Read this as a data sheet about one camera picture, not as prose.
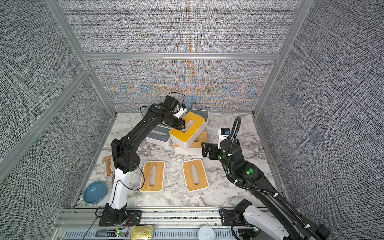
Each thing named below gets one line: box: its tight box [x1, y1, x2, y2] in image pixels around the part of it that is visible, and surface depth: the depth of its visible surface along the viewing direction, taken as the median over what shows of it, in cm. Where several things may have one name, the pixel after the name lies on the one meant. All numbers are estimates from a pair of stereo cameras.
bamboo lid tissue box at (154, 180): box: [139, 160, 166, 195], surface depth 84 cm
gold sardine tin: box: [130, 225, 154, 240], surface depth 68 cm
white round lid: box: [197, 225, 215, 240], surface depth 67 cm
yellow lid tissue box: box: [169, 111, 206, 149], surface depth 87 cm
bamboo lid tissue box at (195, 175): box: [181, 158, 209, 193], surface depth 85 cm
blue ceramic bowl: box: [82, 181, 106, 204], surface depth 81 cm
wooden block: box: [102, 155, 113, 176], surface depth 92 cm
